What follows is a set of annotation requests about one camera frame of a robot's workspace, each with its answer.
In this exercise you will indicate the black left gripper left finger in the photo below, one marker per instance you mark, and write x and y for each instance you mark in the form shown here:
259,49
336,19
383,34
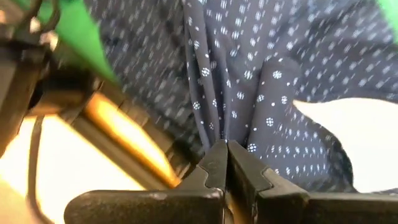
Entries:
149,207

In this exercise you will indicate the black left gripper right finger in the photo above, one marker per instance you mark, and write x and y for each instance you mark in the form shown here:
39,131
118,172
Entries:
311,208

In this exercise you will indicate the white button shirt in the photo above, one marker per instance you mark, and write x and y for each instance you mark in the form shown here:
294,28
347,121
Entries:
357,140

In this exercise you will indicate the navy dotted shirt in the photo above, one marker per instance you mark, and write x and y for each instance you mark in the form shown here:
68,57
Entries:
264,77

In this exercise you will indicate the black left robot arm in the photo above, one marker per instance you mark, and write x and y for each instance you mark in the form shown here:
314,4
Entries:
25,81

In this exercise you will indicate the green table mat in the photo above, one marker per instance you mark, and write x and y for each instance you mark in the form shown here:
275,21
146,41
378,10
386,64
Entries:
84,34

